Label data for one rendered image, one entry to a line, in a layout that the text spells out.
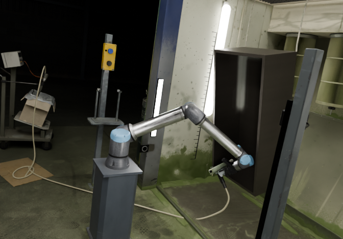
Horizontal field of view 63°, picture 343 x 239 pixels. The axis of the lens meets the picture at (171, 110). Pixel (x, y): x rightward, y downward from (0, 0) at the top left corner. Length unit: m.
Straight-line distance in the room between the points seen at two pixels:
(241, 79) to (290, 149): 1.76
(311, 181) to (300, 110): 2.26
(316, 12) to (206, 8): 1.14
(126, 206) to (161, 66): 1.42
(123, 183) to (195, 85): 1.48
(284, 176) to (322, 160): 2.23
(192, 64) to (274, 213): 2.13
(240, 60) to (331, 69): 0.96
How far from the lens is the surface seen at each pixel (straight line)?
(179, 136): 3.24
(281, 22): 3.71
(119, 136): 2.12
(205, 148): 3.51
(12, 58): 4.27
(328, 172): 3.39
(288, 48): 3.63
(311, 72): 1.18
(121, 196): 2.25
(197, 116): 2.16
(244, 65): 2.85
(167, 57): 2.95
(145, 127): 2.29
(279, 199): 1.29
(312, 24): 3.45
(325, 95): 3.30
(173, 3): 2.98
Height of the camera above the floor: 1.55
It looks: 11 degrees down
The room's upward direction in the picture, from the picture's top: 8 degrees clockwise
